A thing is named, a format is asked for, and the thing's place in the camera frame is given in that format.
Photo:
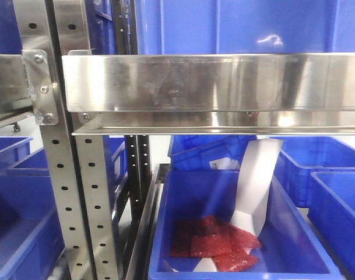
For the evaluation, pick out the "red packet pile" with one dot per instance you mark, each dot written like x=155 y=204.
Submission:
x=215 y=239

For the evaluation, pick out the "steel rail left shelf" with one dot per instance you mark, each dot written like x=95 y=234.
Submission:
x=15 y=100

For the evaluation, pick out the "blue bin with red packets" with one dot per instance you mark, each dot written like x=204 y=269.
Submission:
x=289 y=249

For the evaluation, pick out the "blue bin lower right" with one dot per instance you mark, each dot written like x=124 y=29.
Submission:
x=332 y=212

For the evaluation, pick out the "blue bin back right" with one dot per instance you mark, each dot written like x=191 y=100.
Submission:
x=302 y=155

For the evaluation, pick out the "blue bin lower left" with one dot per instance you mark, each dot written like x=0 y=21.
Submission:
x=30 y=235

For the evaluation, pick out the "steel shelf rail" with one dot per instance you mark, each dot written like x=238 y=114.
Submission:
x=286 y=94

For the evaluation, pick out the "white paper sheet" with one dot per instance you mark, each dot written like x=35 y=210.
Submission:
x=253 y=184

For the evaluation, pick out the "blue bin back middle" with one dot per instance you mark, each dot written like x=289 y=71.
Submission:
x=205 y=152

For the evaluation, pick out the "perforated steel upright post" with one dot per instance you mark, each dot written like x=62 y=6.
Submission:
x=50 y=30

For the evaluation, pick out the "large blue bin upper shelf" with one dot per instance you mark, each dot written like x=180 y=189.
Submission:
x=235 y=27

